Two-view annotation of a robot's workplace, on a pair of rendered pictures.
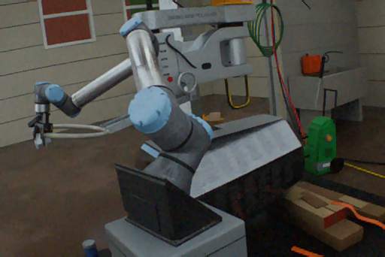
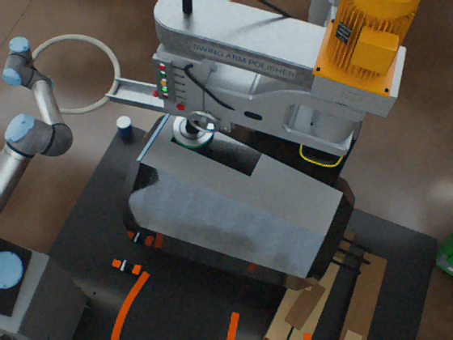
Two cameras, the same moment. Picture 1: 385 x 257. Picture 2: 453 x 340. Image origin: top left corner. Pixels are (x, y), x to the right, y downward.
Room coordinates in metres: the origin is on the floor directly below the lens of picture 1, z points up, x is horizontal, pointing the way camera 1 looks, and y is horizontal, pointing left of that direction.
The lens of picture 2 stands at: (1.63, -0.95, 3.12)
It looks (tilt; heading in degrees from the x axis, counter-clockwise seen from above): 63 degrees down; 48
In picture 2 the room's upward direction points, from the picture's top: 3 degrees clockwise
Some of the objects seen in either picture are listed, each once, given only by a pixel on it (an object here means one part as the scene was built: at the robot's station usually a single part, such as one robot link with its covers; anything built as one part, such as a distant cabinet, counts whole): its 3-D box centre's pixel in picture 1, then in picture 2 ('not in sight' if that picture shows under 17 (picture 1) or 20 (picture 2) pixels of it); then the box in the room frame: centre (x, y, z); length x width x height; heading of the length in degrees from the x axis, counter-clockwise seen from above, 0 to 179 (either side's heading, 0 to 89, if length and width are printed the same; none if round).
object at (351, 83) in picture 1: (331, 98); not in sight; (5.18, -2.16, 0.43); 1.30 x 0.62 x 0.86; 124
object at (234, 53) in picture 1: (233, 52); (336, 112); (2.78, -0.38, 1.39); 0.19 x 0.19 x 0.20
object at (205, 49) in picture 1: (207, 61); (274, 101); (2.63, -0.16, 1.35); 0.74 x 0.23 x 0.49; 121
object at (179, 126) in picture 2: not in sight; (192, 128); (2.44, 0.18, 0.89); 0.21 x 0.21 x 0.01
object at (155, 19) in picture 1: (195, 19); (273, 48); (2.62, -0.12, 1.66); 0.96 x 0.25 x 0.17; 121
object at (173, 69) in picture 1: (168, 65); (207, 76); (2.48, 0.12, 1.36); 0.36 x 0.22 x 0.45; 121
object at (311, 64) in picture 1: (313, 63); not in sight; (5.29, -1.94, 1.00); 0.50 x 0.22 x 0.33; 124
